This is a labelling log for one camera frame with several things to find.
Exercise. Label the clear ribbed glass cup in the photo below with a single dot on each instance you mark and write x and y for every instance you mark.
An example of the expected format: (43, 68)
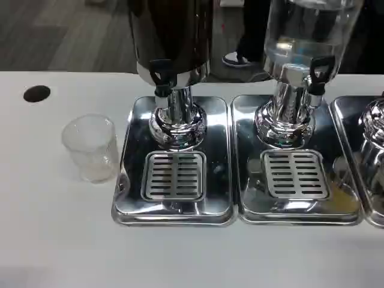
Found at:
(90, 150)

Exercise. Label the steel drip tray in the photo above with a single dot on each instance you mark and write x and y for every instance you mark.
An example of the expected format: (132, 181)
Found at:
(219, 168)
(339, 141)
(345, 120)

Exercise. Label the black dispenser tap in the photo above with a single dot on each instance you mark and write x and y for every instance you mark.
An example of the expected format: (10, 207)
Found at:
(160, 75)
(319, 78)

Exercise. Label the dark drink dispenser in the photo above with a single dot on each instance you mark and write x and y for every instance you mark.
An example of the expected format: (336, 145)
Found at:
(168, 33)

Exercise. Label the person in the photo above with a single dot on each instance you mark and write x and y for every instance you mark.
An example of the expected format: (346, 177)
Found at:
(250, 33)

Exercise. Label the clear drink dispenser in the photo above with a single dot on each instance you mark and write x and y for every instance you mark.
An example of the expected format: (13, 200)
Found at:
(303, 27)

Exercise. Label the black round counter grommet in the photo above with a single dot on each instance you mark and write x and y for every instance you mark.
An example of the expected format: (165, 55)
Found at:
(36, 94)

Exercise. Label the chrome dispenser stand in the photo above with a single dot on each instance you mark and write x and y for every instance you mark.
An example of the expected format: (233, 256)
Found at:
(373, 141)

